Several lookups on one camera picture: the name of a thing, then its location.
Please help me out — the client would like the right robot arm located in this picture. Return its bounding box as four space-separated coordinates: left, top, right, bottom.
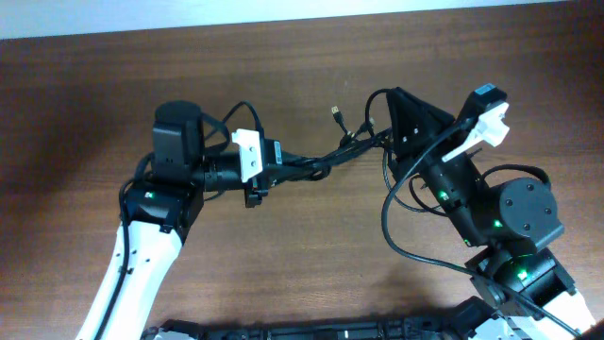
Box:
386 84 597 339

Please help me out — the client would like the right camera cable black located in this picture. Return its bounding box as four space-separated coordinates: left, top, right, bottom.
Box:
381 130 579 339

